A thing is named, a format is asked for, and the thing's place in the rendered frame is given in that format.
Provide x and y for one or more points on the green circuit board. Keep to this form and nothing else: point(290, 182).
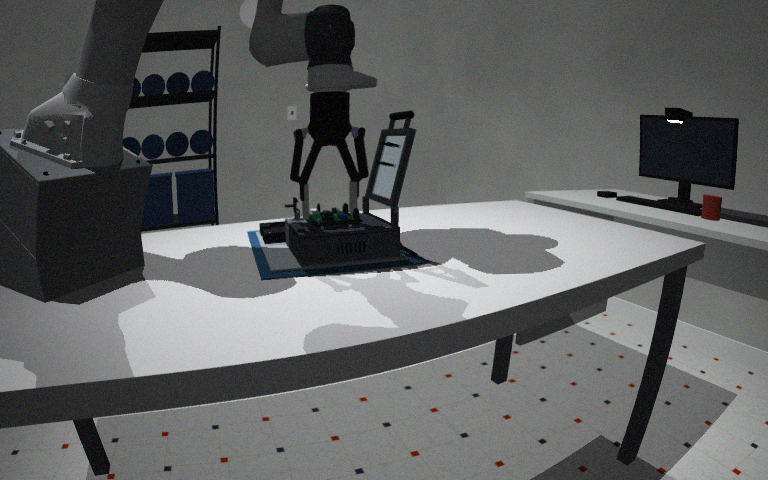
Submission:
point(314, 214)

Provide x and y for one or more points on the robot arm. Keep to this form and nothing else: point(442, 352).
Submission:
point(85, 122)

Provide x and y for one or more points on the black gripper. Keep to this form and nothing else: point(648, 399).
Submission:
point(329, 125)

